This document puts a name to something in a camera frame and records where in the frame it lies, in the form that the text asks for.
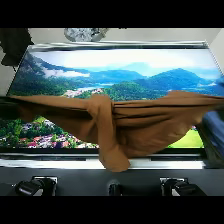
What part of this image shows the brown garment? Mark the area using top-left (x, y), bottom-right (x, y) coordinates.
top-left (0, 89), bottom-right (224, 173)

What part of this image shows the black garment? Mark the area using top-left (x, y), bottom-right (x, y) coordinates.
top-left (0, 28), bottom-right (35, 68)

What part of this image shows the silver frame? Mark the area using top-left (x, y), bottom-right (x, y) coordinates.
top-left (0, 40), bottom-right (214, 197)

